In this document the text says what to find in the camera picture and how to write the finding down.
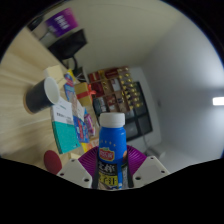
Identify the yellow gift box red ribbon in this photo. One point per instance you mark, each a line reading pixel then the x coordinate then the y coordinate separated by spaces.
pixel 83 95

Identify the beige kraft notebook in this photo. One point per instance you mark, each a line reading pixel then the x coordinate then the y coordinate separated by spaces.
pixel 53 73

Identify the flat round red coaster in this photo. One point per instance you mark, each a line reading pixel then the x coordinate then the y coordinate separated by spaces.
pixel 52 162

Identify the wooden shelf unit with trophies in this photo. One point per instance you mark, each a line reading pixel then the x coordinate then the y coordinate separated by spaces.
pixel 113 90

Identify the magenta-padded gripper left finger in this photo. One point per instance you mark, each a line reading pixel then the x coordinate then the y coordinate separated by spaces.
pixel 75 171

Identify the purple sign board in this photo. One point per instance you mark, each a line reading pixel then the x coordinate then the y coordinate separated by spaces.
pixel 61 21

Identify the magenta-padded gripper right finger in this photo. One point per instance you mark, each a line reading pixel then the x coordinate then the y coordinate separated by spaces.
pixel 151 170

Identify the black office chair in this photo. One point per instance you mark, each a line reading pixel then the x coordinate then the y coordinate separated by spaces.
pixel 68 45

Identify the black mug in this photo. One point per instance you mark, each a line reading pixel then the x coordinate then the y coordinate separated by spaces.
pixel 37 96

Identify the teal book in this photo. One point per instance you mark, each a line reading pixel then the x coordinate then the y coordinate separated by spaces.
pixel 66 138

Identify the dark glass door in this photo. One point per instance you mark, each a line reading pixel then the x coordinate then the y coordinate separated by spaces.
pixel 140 120

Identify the blue white-capped drink bottle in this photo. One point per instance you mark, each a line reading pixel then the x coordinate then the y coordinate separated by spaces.
pixel 112 146

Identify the white booklet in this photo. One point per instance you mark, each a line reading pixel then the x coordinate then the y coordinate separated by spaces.
pixel 61 113

